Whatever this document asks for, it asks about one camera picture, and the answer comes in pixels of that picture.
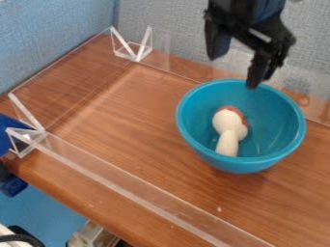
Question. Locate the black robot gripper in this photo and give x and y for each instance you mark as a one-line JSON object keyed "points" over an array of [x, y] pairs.
{"points": [[253, 22]]}

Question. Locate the white brown-capped toy mushroom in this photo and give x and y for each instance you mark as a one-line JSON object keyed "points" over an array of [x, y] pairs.
{"points": [[230, 124]]}

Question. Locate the blue plastic bowl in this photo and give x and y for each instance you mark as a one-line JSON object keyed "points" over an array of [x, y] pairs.
{"points": [[277, 124]]}

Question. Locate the blue clamp at table edge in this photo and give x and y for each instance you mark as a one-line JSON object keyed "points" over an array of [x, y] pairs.
{"points": [[11, 183]]}

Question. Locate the black white object bottom-left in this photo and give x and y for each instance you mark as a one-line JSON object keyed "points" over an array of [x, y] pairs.
{"points": [[16, 237]]}

